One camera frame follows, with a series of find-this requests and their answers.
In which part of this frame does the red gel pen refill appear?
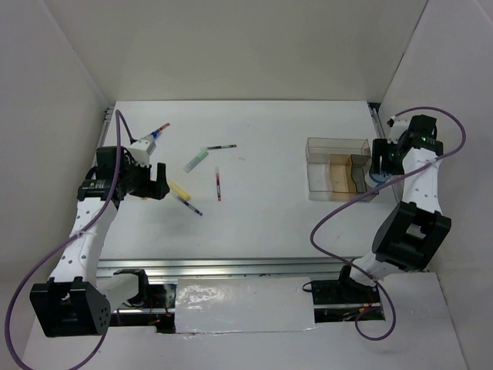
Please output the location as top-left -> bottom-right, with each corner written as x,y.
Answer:
215,167 -> 222,202

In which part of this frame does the red blue capped pen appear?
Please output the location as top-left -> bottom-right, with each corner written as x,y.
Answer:
150,123 -> 170,139

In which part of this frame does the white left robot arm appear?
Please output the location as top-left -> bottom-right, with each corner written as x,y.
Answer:
29,139 -> 169,338

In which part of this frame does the blue gel pen refill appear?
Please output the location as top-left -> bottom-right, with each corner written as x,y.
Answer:
174,195 -> 203,216

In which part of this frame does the aluminium table edge rail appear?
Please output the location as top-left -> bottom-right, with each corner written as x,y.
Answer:
96,257 -> 342,279

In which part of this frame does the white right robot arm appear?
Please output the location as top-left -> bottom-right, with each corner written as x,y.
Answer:
336,115 -> 451,302

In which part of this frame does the green translucent highlighter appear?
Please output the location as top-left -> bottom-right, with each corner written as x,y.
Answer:
183,150 -> 209,173

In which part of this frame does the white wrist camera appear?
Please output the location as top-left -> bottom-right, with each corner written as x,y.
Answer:
127,135 -> 156,167
387,116 -> 409,143

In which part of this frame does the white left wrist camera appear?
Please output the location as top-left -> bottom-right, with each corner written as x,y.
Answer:
127,135 -> 156,167

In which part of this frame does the white taped front panel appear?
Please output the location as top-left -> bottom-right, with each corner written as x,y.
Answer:
175,277 -> 316,334

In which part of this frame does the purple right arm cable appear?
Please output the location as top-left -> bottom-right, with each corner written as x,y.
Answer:
310,107 -> 467,341

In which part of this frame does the yellow translucent highlighter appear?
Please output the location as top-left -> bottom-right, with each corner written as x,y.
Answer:
167,180 -> 191,201

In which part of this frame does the black gel pen refill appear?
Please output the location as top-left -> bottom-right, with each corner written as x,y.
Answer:
205,144 -> 237,150

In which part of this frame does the clear compartment organizer box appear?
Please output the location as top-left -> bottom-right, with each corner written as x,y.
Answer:
305,137 -> 377,202

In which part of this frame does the left side aluminium rail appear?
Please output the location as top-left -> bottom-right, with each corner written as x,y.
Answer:
100,106 -> 114,141

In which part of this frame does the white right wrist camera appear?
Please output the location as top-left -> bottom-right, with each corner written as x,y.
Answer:
387,116 -> 409,143

